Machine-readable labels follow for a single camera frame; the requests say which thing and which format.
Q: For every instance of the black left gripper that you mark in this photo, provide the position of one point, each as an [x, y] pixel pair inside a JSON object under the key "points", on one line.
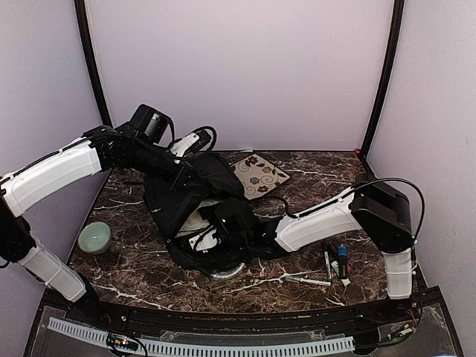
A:
{"points": [[178, 180]]}

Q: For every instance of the black student bag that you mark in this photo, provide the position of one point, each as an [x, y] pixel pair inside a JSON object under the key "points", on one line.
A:
{"points": [[170, 205]]}

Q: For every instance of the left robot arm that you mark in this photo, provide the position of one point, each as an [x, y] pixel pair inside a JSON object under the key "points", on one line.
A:
{"points": [[96, 151]]}

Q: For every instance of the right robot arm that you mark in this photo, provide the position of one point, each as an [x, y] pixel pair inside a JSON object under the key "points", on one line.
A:
{"points": [[371, 205]]}

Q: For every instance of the blue-capped white marker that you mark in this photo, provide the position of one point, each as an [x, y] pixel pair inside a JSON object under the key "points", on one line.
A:
{"points": [[327, 262]]}

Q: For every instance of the clear-capped white pen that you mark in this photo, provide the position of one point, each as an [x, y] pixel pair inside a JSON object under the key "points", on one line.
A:
{"points": [[304, 280]]}

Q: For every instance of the black marker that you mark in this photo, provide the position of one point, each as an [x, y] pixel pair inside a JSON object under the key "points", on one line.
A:
{"points": [[334, 254]]}

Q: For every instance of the blue-capped black highlighter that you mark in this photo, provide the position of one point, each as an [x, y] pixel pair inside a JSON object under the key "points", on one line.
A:
{"points": [[343, 262]]}

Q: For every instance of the pale green ceramic bowl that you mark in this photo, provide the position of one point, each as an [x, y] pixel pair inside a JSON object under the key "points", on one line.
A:
{"points": [[95, 238]]}

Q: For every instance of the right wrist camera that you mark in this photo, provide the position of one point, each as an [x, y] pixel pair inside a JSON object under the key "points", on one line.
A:
{"points": [[237, 220]]}

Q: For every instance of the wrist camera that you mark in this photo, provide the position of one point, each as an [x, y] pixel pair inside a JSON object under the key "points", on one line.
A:
{"points": [[151, 124], [237, 220]]}

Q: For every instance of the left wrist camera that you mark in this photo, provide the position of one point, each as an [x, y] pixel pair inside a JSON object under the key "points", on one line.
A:
{"points": [[151, 124]]}

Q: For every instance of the black front rail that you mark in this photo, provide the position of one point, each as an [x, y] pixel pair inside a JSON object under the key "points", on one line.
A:
{"points": [[134, 319]]}

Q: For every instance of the left black frame post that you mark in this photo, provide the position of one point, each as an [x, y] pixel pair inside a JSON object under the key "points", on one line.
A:
{"points": [[90, 60]]}

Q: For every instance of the black frame post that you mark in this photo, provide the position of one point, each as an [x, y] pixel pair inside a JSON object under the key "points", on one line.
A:
{"points": [[90, 60], [384, 81]]}

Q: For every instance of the grey slotted cable duct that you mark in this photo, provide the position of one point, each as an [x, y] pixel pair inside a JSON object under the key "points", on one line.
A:
{"points": [[149, 347]]}

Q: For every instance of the right black frame post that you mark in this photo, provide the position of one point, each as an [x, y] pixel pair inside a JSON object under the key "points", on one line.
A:
{"points": [[384, 81]]}

